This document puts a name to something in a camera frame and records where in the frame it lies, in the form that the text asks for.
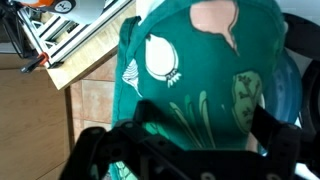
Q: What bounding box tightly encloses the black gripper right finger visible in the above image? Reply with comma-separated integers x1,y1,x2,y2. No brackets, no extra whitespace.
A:
247,103,303,180

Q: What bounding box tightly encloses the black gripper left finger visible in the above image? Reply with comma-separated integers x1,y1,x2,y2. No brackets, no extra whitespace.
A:
59,99,188,180

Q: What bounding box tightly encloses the blue kettle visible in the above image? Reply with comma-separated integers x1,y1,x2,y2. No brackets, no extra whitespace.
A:
256,49,304,158

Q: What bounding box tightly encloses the green patterned pot holder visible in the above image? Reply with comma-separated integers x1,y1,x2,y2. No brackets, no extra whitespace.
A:
109,0,290,180

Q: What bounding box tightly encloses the black coil stove burner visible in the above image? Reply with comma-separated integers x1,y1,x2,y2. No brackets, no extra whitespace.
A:
299,59,320,141

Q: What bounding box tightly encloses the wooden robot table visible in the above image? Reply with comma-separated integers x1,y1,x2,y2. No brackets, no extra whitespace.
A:
45,0,138,92

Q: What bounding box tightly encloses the small orange black clamp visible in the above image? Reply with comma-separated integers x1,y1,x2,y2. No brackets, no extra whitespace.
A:
19,52,51,74

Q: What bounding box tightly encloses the black frying pan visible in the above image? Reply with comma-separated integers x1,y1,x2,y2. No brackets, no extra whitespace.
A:
282,12,320,62

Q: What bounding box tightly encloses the aluminium profile base frame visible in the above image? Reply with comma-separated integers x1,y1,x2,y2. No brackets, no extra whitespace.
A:
16,0,135,70

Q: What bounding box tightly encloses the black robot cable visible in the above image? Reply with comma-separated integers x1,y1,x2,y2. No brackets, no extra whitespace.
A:
0,3,26,60

